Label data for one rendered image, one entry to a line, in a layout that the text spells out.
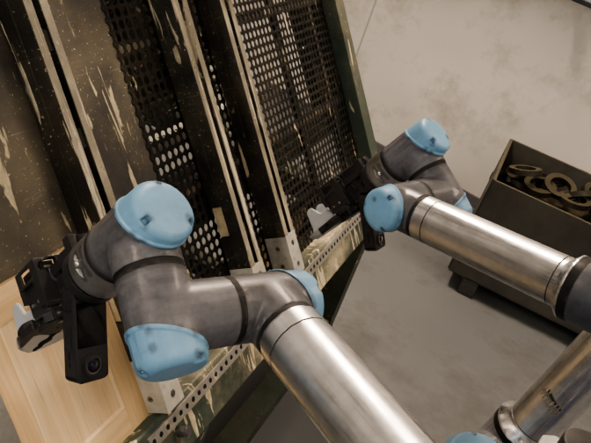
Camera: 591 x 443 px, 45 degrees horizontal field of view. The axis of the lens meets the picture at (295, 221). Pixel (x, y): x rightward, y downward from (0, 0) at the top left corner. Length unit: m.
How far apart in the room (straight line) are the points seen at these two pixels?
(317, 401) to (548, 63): 4.39
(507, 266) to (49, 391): 0.82
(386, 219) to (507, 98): 3.94
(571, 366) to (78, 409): 0.88
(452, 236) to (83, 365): 0.57
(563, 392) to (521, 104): 3.91
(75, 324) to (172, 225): 0.20
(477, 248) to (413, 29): 4.22
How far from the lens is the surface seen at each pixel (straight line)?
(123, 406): 1.52
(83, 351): 0.87
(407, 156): 1.29
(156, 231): 0.71
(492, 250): 1.07
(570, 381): 1.22
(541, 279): 1.04
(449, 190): 1.26
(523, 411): 1.28
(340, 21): 2.69
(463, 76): 5.12
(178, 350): 0.69
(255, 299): 0.74
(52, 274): 0.89
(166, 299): 0.70
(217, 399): 1.73
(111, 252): 0.74
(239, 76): 1.92
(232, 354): 1.77
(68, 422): 1.42
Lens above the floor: 2.05
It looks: 29 degrees down
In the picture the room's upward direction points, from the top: 20 degrees clockwise
